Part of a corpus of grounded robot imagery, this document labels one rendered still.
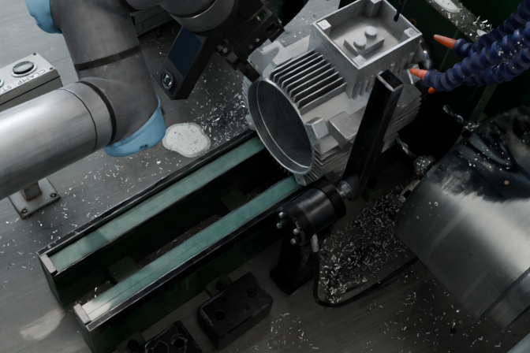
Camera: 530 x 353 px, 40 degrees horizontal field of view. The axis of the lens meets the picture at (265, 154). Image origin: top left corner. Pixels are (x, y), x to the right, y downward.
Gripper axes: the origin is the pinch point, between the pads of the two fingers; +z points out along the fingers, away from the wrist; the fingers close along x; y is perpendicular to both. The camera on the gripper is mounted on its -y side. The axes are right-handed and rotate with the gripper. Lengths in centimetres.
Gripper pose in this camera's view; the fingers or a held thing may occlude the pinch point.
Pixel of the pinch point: (250, 75)
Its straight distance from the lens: 103.4
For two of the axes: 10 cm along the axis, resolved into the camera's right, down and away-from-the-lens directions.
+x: -6.2, -6.9, 3.9
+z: 3.1, 2.4, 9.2
